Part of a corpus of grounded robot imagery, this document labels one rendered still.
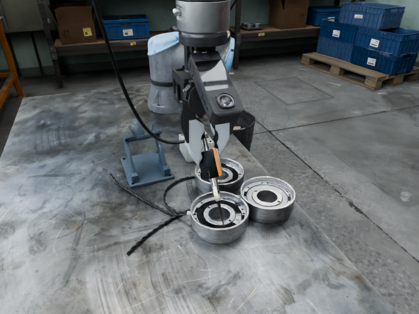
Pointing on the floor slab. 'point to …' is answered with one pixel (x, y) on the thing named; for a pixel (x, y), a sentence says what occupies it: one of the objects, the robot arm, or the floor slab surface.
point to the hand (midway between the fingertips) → (208, 157)
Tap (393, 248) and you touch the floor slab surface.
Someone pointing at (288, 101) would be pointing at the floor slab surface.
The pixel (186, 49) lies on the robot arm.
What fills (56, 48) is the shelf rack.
